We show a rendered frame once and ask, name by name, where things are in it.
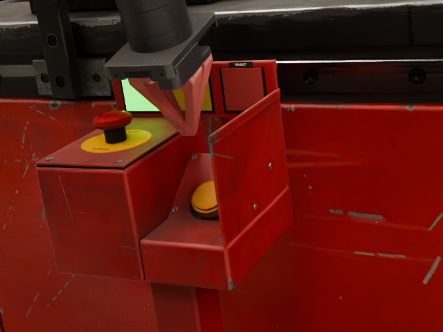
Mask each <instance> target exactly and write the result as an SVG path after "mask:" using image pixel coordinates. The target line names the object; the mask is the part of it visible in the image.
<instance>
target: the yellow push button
mask: <svg viewBox="0 0 443 332"><path fill-rule="evenodd" d="M191 204H192V206H193V208H194V210H195V211H196V212H197V214H199V215H200V216H201V217H206V218H211V217H215V216H217V215H218V206H217V201H216V192H215V187H214V181H213V180H212V181H208V182H205V183H204V184H201V185H200V186H199V187H198V188H197V189H196V190H195V191H194V193H193V195H192V199H191Z"/></svg>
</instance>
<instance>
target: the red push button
mask: <svg viewBox="0 0 443 332"><path fill-rule="evenodd" d="M132 119H133V117H132V115H131V113H129V112H127V111H124V110H112V111H106V112H103V113H100V114H99V115H98V116H97V117H95V118H94V120H93V125H94V126H95V127H96V128H97V129H100V130H103V132H104V136H105V142H106V143H108V144H116V143H119V142H123V141H125V140H126V139H127V134H126V130H125V126H127V125H129V124H130V123H131V121H132Z"/></svg>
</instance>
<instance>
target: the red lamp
mask: <svg viewBox="0 0 443 332"><path fill-rule="evenodd" d="M221 74H222V80H223V89H224V95H225V104H226V110H227V111H245V110H247V109H248V108H249V107H251V106H253V105H254V104H255V103H257V102H258V101H260V100H261V99H262V98H264V87H263V81H262V69H261V68H238V69H221Z"/></svg>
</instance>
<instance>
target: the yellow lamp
mask: <svg viewBox="0 0 443 332"><path fill-rule="evenodd" d="M172 91H173V93H174V96H175V99H176V100H177V103H178V104H179V107H180V108H181V110H182V111H185V99H184V92H183V91H182V90H172ZM201 111H212V103H211V98H210V89H209V83H208V82H207V85H206V91H205V94H204V99H203V102H202V108H201Z"/></svg>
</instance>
